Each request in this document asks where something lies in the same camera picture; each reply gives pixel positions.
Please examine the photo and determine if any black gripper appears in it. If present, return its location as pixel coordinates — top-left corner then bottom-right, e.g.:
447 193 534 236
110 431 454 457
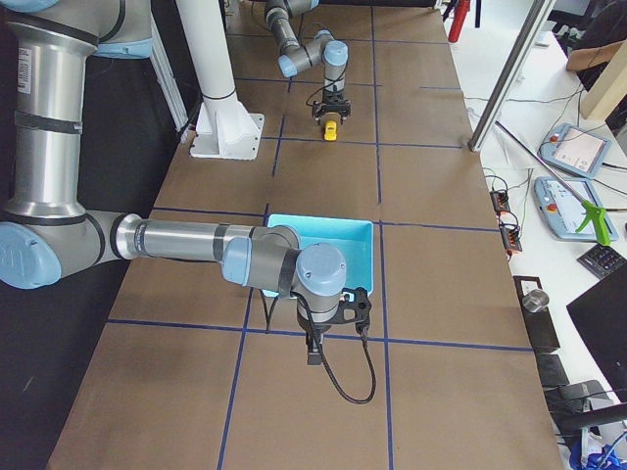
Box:
313 89 352 124
297 313 329 365

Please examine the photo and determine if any yellow beetle toy car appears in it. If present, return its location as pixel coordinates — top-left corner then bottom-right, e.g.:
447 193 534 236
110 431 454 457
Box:
323 119 338 142

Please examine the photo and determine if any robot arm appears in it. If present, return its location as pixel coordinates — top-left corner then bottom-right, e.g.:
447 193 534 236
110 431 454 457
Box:
1 1 200 382
265 0 352 124

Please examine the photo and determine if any light blue plastic bin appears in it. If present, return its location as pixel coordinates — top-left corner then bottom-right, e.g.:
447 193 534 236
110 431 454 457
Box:
266 213 374 295

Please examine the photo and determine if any white support column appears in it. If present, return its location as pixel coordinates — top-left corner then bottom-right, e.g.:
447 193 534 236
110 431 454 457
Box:
176 0 238 118

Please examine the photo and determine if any red fire extinguisher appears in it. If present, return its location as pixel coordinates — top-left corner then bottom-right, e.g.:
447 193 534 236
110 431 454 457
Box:
448 0 470 43

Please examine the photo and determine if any metal cup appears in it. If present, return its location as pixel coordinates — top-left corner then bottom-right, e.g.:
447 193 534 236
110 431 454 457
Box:
521 289 550 313

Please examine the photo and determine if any teach pendant far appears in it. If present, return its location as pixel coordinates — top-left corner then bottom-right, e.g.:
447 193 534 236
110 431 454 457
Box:
540 123 610 179

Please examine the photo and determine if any teach pendant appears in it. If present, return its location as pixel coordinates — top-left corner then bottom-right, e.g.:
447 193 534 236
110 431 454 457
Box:
540 123 610 179
533 176 618 242

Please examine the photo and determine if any teach pendant near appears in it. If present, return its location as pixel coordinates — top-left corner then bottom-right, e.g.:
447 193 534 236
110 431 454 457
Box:
533 176 618 242

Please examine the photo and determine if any black calculator keypad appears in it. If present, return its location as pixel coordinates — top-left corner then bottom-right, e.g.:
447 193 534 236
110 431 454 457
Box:
577 244 626 279

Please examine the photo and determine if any black camera cable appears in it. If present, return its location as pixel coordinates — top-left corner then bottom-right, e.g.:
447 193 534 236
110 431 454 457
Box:
317 327 377 405

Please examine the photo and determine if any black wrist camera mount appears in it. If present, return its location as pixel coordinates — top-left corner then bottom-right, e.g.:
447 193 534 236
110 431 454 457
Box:
337 287 371 337

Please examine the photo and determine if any white mounting base plate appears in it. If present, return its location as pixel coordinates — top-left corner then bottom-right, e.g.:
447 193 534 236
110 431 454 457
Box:
190 106 265 161

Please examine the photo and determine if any aluminium frame post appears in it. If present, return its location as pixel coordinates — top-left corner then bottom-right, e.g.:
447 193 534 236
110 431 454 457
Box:
468 0 555 152

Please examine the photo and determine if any green handled grabber tool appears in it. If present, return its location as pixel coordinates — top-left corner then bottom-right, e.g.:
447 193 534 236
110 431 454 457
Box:
494 120 619 246

